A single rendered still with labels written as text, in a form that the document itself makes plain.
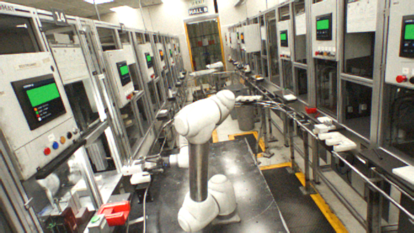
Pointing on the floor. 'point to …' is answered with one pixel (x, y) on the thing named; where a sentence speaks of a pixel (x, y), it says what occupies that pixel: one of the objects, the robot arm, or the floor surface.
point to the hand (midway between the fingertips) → (140, 166)
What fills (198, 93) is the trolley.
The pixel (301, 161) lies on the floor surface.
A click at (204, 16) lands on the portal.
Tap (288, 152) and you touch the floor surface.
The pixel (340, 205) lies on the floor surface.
